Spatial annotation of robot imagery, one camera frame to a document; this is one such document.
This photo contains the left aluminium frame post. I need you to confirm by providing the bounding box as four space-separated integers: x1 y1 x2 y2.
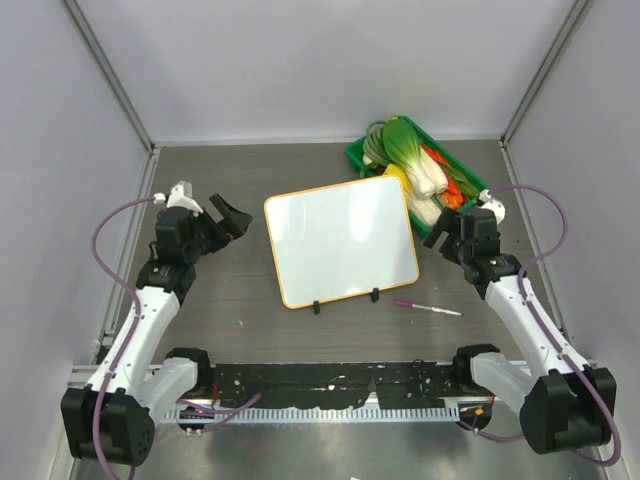
58 0 160 153

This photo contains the toy bok choy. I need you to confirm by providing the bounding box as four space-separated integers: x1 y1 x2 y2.
382 118 448 198

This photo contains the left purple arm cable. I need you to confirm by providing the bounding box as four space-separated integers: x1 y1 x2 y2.
92 192 167 468

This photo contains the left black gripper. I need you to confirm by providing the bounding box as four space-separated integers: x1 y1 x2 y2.
183 194 251 262

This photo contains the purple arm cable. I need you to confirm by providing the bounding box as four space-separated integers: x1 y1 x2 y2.
458 183 623 467
92 192 167 468

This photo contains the right aluminium frame post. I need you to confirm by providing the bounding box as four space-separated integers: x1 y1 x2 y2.
498 0 596 148

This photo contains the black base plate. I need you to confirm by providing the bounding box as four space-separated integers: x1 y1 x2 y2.
155 360 512 409

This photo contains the white marker pen body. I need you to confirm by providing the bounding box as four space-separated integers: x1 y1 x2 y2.
410 303 464 317

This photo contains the green plastic basket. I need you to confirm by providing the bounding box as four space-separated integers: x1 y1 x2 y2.
344 116 489 238

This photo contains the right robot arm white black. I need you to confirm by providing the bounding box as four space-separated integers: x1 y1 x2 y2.
424 207 618 454

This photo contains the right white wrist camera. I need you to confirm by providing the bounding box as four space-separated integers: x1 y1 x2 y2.
476 189 506 225

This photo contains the slotted grey cable duct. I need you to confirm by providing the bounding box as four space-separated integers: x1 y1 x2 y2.
160 403 460 424

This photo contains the grey green coiled toy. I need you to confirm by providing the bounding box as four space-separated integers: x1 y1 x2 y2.
362 120 391 168

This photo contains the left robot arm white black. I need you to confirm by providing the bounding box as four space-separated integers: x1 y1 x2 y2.
61 183 253 478

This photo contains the orange framed whiteboard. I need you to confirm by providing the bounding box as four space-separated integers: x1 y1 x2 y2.
264 176 420 310

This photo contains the yellow toy vegetable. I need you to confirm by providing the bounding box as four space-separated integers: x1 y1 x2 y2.
382 164 413 192

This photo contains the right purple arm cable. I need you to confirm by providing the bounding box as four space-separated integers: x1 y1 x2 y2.
458 183 623 467

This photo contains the red orange toy pepper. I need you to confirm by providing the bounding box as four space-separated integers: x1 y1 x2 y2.
422 145 479 209

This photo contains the aluminium frame post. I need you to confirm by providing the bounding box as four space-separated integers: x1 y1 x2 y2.
58 0 160 153
498 0 596 148

